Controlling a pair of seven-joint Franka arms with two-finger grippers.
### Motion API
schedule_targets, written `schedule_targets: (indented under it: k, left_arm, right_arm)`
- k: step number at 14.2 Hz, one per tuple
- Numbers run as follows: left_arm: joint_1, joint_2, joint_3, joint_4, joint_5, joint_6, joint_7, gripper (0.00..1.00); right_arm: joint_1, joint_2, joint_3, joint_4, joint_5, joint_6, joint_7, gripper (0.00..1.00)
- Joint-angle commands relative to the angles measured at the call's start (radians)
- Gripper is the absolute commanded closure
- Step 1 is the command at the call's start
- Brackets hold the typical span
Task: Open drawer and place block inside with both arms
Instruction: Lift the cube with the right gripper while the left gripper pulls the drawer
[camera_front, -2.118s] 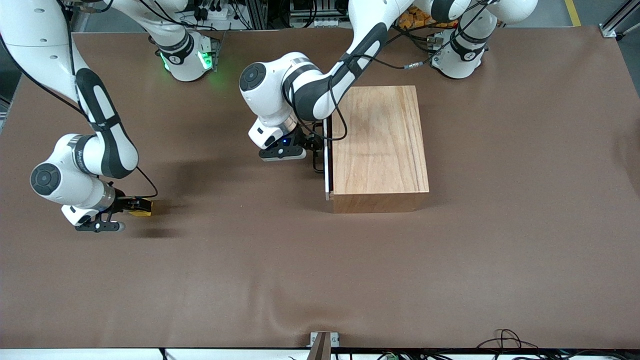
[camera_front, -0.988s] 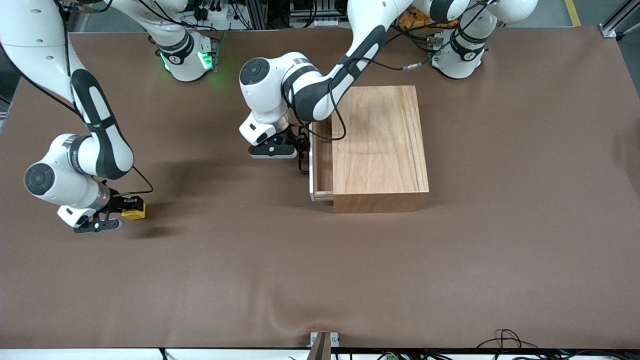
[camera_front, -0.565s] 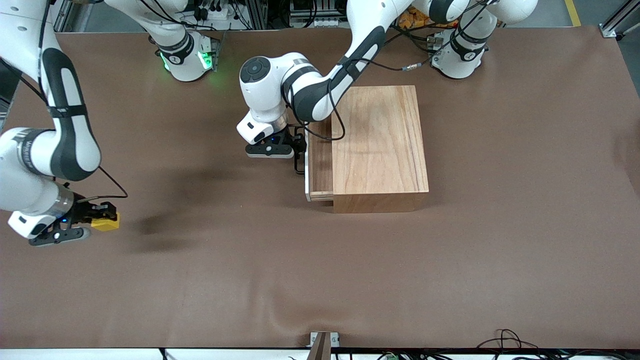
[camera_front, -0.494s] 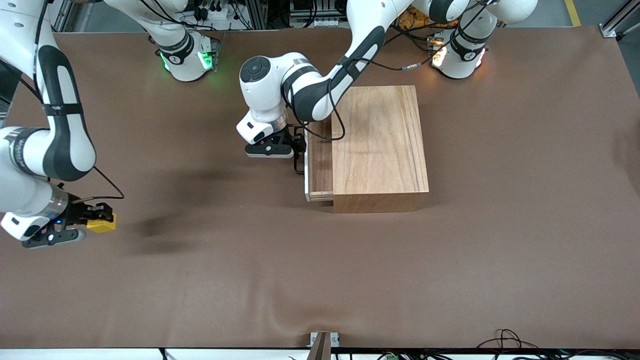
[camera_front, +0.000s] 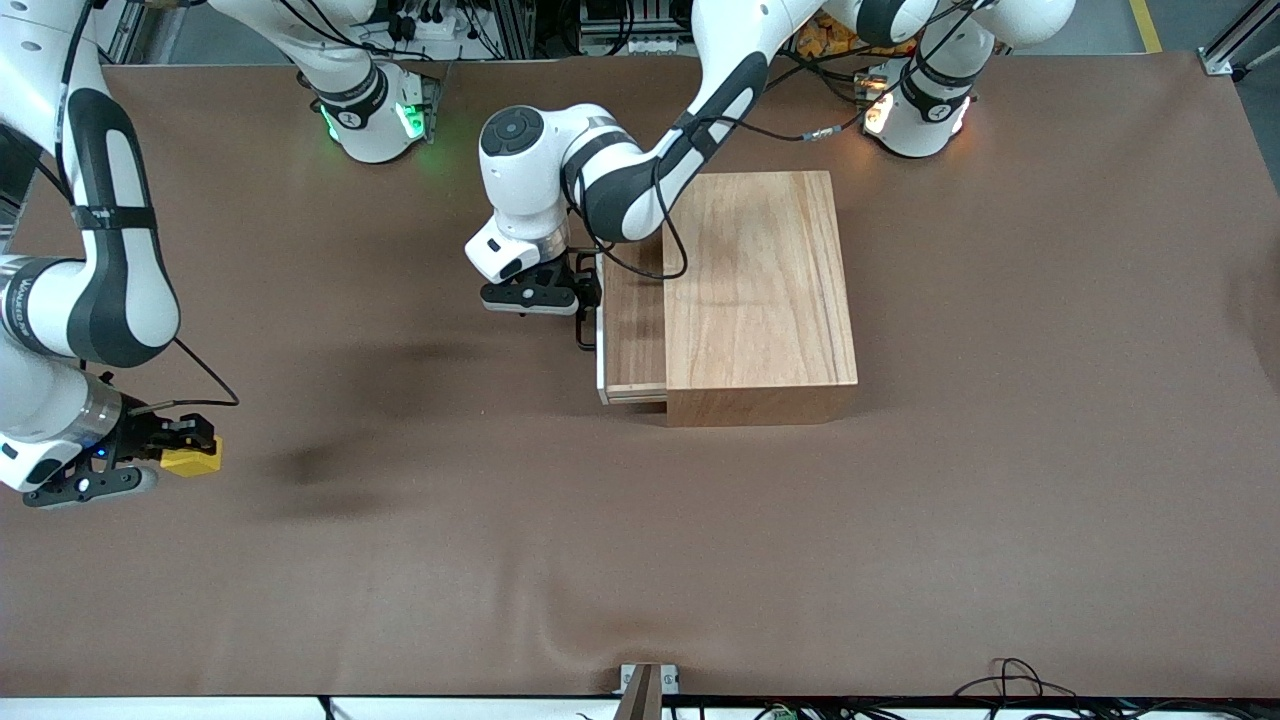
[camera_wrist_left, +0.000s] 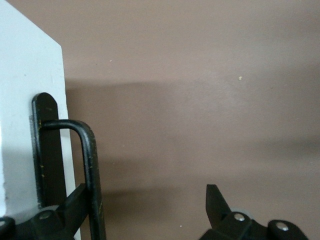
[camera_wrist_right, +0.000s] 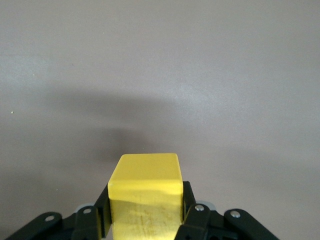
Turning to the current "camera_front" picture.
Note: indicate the white power strip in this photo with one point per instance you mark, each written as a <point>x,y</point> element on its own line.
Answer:
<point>430,25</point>

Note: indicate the yellow floor tape strip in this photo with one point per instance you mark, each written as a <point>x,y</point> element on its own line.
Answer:
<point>1148,25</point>

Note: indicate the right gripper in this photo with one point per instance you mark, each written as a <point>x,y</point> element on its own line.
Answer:
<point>143,431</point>

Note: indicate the wooden drawer with white front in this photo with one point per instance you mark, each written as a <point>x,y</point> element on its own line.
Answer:
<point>635,340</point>

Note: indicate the brown table mat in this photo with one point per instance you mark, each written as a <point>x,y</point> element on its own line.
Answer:
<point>500,560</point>

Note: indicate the metal table clamp bracket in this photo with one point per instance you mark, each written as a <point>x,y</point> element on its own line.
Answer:
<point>640,690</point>

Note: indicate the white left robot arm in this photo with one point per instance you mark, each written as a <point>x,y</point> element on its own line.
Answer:
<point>520,190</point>

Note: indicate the wooden drawer cabinet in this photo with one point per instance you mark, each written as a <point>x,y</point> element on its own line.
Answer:
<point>760,290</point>

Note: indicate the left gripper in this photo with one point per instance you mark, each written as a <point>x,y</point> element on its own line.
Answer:
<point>578,281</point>

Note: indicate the orange mesh bag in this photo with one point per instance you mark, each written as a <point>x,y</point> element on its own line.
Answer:
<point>825,40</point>

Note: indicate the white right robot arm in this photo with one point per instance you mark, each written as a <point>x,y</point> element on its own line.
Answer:
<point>145,300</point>

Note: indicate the yellow cube block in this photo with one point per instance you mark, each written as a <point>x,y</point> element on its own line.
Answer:
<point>195,462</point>

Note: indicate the aluminium frame profile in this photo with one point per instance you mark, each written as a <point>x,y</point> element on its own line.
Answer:
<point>512,30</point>
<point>1225,55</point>

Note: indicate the control box with connectors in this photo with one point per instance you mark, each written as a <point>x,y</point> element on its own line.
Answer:
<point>630,45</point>

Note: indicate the small green connector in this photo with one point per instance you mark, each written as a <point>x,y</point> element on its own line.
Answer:
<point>780,714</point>

